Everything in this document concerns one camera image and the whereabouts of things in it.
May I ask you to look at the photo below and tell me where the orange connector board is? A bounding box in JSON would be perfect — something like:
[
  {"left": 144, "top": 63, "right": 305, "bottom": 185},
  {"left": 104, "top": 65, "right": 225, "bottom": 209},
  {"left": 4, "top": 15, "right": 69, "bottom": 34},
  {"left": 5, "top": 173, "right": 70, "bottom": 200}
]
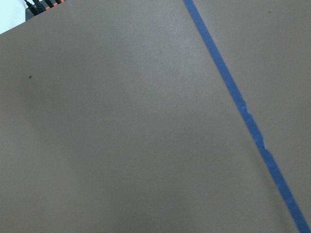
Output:
[{"left": 24, "top": 0, "right": 65, "bottom": 21}]

